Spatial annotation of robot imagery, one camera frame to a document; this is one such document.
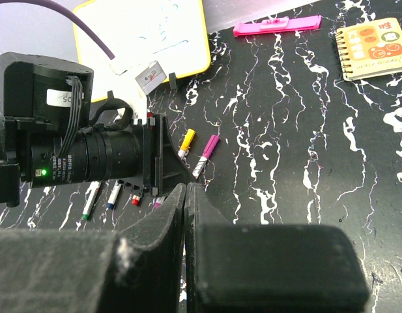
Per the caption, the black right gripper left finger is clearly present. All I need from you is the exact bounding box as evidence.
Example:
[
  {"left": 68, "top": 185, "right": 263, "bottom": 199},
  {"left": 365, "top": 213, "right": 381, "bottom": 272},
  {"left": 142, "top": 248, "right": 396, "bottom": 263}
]
[{"left": 0, "top": 184, "right": 186, "bottom": 312}]

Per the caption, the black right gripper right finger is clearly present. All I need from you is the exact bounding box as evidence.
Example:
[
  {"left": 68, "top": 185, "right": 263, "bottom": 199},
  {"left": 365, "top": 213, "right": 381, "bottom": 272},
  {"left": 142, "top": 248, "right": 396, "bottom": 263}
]
[{"left": 184, "top": 183, "right": 369, "bottom": 312}]

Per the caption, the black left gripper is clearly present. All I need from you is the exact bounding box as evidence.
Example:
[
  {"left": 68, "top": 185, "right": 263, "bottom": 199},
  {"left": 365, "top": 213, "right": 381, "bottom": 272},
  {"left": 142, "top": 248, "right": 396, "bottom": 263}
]
[{"left": 141, "top": 114, "right": 195, "bottom": 196}]

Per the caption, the purple white pen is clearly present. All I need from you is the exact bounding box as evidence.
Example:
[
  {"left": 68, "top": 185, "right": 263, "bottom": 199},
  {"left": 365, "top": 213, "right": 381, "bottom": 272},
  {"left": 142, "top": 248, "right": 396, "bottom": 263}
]
[{"left": 178, "top": 129, "right": 195, "bottom": 160}]

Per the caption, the red white pen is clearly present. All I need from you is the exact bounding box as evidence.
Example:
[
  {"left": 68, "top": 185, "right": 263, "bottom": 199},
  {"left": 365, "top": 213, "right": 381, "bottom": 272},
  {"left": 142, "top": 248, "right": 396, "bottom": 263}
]
[{"left": 132, "top": 193, "right": 142, "bottom": 206}]

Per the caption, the orange white pen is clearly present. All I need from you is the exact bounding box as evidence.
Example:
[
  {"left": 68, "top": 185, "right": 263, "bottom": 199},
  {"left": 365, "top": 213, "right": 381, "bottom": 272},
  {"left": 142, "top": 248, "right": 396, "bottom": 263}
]
[{"left": 192, "top": 134, "right": 220, "bottom": 179}]

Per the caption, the blue white pen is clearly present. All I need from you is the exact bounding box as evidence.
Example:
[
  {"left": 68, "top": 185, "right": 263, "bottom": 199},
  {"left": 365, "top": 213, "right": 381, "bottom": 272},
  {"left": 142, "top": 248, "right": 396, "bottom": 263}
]
[{"left": 106, "top": 181, "right": 122, "bottom": 209}]

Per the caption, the green white pen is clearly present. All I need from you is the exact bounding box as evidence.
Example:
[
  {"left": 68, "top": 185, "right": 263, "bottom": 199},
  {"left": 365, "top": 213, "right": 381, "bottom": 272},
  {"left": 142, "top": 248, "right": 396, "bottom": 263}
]
[{"left": 82, "top": 181, "right": 102, "bottom": 220}]

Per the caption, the yellow pen cap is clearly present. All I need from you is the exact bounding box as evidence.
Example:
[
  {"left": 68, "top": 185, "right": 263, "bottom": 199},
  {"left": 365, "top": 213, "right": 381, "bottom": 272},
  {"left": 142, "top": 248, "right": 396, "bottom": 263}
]
[{"left": 180, "top": 129, "right": 195, "bottom": 152}]

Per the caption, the purple pen cap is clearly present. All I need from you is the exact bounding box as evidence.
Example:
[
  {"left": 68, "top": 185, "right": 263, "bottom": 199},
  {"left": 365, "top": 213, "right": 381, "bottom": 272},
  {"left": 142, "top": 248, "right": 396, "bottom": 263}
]
[{"left": 202, "top": 134, "right": 220, "bottom": 159}]

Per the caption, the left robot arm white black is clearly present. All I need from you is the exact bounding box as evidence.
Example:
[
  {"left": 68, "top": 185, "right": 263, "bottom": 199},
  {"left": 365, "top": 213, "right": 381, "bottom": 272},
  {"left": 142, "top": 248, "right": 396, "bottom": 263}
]
[{"left": 0, "top": 52, "right": 194, "bottom": 207}]

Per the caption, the yellow framed whiteboard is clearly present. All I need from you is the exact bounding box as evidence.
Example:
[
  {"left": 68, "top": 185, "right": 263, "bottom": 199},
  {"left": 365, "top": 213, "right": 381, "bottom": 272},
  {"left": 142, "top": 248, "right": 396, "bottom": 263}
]
[{"left": 72, "top": 0, "right": 212, "bottom": 104}]

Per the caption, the orange card box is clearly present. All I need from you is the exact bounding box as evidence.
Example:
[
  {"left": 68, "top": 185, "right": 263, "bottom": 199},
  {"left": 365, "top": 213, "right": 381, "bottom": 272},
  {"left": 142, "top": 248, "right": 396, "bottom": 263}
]
[{"left": 335, "top": 18, "right": 402, "bottom": 82}]

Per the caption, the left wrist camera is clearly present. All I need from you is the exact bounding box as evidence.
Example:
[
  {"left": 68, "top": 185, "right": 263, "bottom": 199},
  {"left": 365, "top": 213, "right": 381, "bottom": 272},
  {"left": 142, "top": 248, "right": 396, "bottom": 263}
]
[{"left": 109, "top": 57, "right": 166, "bottom": 125}]

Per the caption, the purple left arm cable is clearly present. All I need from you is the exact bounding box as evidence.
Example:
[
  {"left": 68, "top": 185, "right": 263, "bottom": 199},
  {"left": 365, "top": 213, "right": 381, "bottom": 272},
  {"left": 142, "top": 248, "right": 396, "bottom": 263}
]
[{"left": 34, "top": 0, "right": 117, "bottom": 61}]

